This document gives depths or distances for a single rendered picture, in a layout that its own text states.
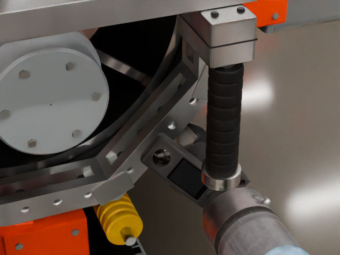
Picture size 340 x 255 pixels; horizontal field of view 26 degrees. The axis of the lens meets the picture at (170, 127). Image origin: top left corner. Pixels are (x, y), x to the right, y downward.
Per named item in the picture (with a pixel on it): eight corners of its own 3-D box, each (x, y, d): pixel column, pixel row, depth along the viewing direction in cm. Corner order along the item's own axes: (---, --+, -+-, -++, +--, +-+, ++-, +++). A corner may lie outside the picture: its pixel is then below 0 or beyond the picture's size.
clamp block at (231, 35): (218, 25, 81) (220, -21, 78) (256, 61, 74) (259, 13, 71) (175, 32, 79) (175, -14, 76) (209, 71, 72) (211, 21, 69)
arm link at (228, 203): (200, 247, 92) (253, 191, 90) (185, 222, 95) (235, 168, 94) (243, 270, 97) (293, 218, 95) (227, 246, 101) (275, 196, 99)
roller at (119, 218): (94, 146, 134) (92, 119, 131) (149, 251, 111) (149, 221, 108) (62, 153, 132) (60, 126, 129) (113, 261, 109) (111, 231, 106)
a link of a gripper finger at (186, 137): (185, 137, 116) (209, 170, 108) (160, 120, 112) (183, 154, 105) (199, 123, 115) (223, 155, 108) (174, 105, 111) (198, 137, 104)
